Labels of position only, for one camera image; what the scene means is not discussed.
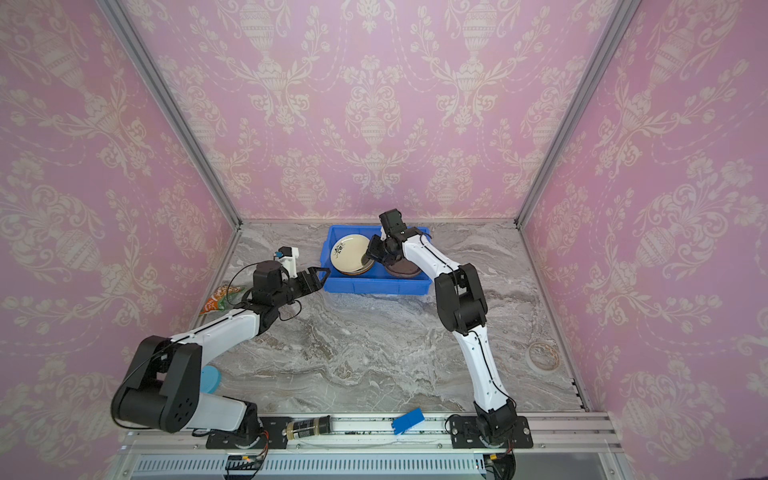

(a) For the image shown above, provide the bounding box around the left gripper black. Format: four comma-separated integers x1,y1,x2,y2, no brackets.
271,267,330,310

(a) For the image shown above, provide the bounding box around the brown tinted glass plate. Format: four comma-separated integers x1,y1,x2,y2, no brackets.
385,259,422,279

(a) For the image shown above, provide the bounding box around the cream plate with black patch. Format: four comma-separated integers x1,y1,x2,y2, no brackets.
330,234,374,276

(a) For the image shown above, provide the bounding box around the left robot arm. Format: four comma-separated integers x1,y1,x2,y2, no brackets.
110,260,330,448

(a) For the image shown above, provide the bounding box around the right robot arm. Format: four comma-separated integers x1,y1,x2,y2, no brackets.
366,228,518,446

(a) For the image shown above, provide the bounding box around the blue plastic bin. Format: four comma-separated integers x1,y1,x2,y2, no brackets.
320,225,432,296

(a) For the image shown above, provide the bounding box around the green red snack packet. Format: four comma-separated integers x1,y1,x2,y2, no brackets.
199,285,246,315

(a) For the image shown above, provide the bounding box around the light blue round lid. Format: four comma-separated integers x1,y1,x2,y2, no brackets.
200,365,222,394

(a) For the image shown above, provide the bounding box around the small circuit board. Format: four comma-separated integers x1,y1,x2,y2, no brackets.
225,455,264,475

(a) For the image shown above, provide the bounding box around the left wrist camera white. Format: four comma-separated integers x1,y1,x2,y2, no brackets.
274,246,300,279

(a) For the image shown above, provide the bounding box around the black cylinder on rail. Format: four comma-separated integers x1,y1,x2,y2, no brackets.
285,415,332,440

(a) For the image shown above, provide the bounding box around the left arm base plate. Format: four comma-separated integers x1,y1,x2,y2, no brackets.
205,416,291,450

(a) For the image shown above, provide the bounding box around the blue card on rail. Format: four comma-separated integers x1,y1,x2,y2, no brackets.
392,408,425,435

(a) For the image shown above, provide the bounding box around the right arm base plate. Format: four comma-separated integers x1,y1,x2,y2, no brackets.
444,414,534,450

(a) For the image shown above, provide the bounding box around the aluminium rail frame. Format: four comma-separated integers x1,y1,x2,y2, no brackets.
107,412,633,479

